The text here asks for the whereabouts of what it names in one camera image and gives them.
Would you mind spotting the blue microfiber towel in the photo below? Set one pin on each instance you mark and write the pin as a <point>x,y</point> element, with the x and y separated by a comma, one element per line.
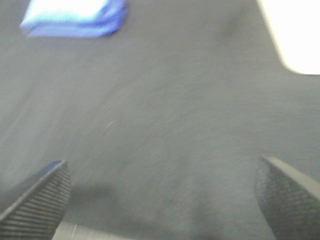
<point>74,18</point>

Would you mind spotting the white plastic basket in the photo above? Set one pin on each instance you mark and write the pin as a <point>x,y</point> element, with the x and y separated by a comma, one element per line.
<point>294,28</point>

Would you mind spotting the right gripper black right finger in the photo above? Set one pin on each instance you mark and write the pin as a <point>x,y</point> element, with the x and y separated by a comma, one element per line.
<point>288,199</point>

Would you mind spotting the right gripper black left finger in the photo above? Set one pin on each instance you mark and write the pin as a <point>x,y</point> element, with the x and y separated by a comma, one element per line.
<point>34,208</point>

